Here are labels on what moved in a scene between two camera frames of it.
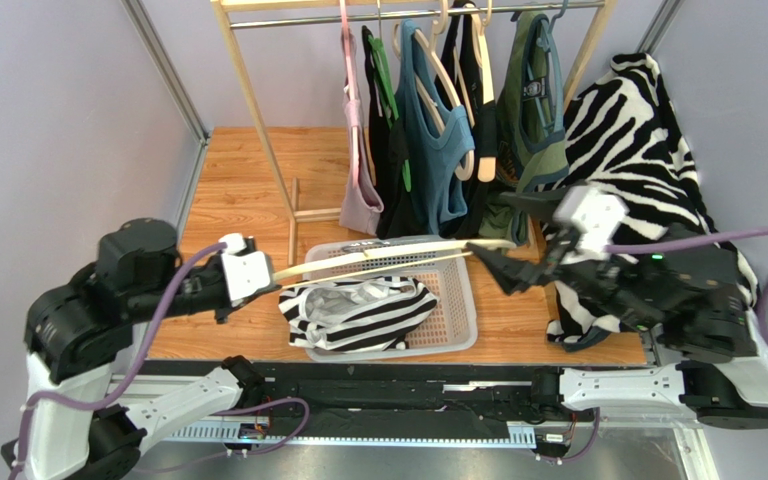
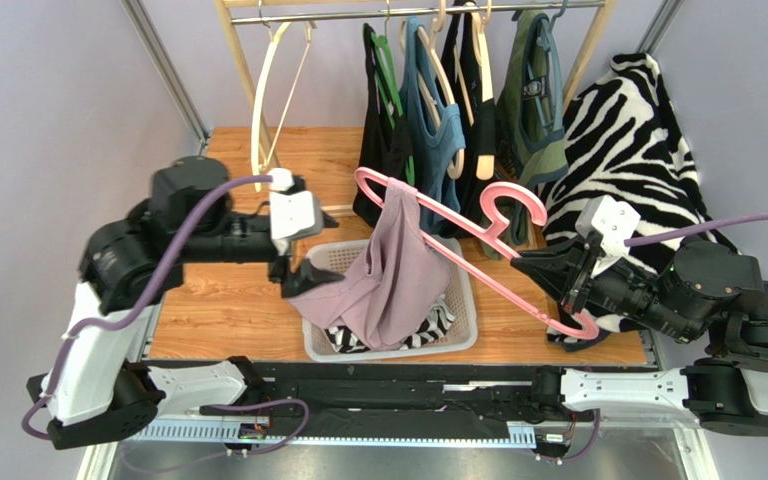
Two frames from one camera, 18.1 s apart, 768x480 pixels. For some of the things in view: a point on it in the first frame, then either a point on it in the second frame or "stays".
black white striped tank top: x=356 y=314 -> x=437 y=321
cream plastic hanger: x=341 y=259 -> x=259 y=162
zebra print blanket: x=622 y=139 stays
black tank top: x=399 y=211 stays
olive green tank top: x=531 y=146 stays
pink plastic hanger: x=351 y=94 -> x=496 y=239
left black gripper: x=221 y=313 -> x=304 y=279
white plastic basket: x=449 y=326 stays
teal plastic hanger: x=544 y=43 stays
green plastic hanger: x=388 y=93 stays
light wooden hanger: x=487 y=168 stays
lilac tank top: x=360 y=207 -> x=400 y=284
